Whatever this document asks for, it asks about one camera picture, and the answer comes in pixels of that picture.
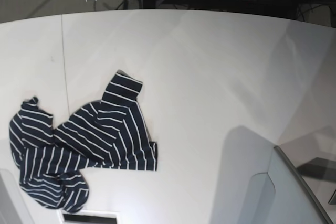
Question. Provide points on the navy white striped t-shirt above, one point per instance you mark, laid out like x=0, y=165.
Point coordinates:
x=108, y=133

